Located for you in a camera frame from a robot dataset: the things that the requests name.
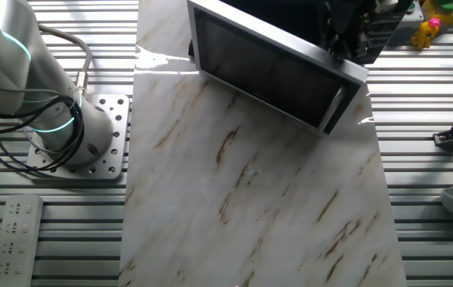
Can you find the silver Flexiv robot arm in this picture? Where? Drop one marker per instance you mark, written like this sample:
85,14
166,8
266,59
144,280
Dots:
11,79

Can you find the yellow duck toy green hat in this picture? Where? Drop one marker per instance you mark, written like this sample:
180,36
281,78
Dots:
447,14

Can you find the grey box with green button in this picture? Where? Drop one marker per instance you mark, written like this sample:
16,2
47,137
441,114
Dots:
408,26

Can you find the white power strip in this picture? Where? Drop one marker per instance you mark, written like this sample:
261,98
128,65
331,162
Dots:
15,239

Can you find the perforated aluminium robot base plate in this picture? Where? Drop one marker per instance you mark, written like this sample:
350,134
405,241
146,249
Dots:
115,159

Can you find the white marble pattern mat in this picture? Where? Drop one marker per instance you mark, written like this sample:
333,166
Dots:
250,179

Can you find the silver microwave oven body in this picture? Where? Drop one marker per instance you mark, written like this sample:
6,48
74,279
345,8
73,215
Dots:
282,16

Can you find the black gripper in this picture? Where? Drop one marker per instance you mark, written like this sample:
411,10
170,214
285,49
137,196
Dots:
350,18

